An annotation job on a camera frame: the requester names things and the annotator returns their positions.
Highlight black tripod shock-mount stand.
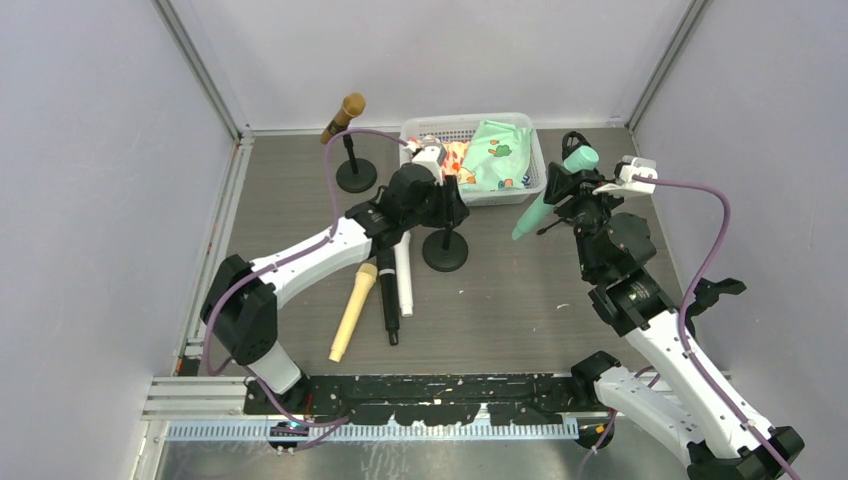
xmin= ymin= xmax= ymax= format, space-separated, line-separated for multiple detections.
xmin=536 ymin=131 xmax=610 ymax=245

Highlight green microphone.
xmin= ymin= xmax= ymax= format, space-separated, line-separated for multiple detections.
xmin=511 ymin=144 xmax=600 ymax=240

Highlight black round-base mic stand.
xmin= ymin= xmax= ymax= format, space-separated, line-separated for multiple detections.
xmin=335 ymin=133 xmax=378 ymax=193

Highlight cream yellow microphone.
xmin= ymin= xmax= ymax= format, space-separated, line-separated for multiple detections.
xmin=328 ymin=263 xmax=378 ymax=363

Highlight gold brown microphone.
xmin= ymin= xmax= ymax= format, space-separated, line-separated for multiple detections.
xmin=320 ymin=92 xmax=366 ymax=145

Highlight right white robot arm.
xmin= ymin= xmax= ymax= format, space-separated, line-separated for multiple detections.
xmin=544 ymin=156 xmax=804 ymax=479

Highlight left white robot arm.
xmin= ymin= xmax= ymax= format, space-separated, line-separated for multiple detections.
xmin=200 ymin=164 xmax=469 ymax=395

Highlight white microphone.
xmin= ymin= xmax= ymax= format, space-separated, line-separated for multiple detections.
xmin=393 ymin=232 xmax=414 ymax=318

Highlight orange patterned cloth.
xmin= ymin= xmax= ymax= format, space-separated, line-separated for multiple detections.
xmin=408 ymin=135 xmax=476 ymax=185

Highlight green patterned cloth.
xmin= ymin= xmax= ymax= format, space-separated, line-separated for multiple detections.
xmin=456 ymin=120 xmax=534 ymax=194

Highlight black microphone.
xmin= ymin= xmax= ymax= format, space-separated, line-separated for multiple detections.
xmin=376 ymin=249 xmax=400 ymax=346

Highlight white plastic basket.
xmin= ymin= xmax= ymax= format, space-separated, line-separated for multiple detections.
xmin=400 ymin=112 xmax=547 ymax=207

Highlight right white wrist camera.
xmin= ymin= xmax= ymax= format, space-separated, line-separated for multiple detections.
xmin=592 ymin=155 xmax=658 ymax=199

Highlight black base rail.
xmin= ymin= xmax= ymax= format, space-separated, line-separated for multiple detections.
xmin=277 ymin=373 xmax=605 ymax=426

